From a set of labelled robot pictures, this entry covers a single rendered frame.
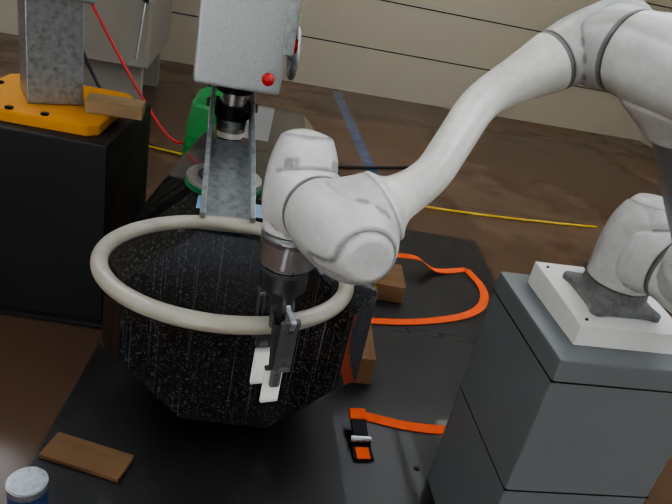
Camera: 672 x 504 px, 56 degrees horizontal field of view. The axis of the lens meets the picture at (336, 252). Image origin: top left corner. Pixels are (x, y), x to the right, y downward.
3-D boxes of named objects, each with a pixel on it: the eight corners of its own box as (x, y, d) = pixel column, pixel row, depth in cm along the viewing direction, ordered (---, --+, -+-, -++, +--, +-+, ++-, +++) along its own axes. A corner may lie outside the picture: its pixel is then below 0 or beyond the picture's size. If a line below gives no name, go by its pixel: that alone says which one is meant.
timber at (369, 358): (369, 385, 244) (376, 360, 238) (339, 381, 242) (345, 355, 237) (364, 340, 270) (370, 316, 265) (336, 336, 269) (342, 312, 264)
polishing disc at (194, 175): (196, 195, 167) (197, 191, 167) (178, 165, 183) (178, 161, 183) (271, 195, 177) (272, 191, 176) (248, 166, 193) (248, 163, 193)
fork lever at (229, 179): (200, 75, 189) (201, 59, 185) (264, 85, 193) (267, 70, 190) (181, 227, 139) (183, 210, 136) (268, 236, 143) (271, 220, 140)
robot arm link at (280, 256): (307, 221, 102) (300, 254, 104) (253, 219, 97) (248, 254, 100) (330, 243, 94) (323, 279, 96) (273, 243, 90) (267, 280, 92)
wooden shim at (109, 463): (38, 457, 184) (38, 454, 183) (58, 434, 193) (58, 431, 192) (117, 483, 181) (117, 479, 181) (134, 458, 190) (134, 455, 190)
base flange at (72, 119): (-51, 112, 214) (-52, 98, 212) (14, 81, 258) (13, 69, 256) (96, 138, 219) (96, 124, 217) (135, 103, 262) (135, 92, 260)
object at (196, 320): (112, 215, 137) (113, 202, 136) (330, 238, 148) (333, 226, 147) (61, 326, 93) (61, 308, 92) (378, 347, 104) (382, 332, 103)
